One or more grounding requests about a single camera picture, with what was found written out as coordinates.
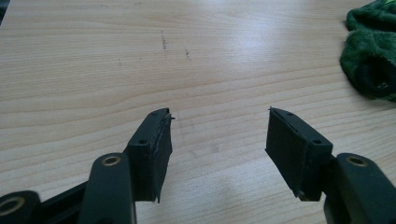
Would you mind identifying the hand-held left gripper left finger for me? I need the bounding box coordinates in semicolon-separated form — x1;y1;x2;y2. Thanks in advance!
78;107;174;224

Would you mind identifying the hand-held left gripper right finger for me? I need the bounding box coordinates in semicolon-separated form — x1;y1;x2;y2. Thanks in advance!
264;106;396;224

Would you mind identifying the green towel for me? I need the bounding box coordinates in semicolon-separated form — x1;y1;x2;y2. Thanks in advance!
339;0;396;103

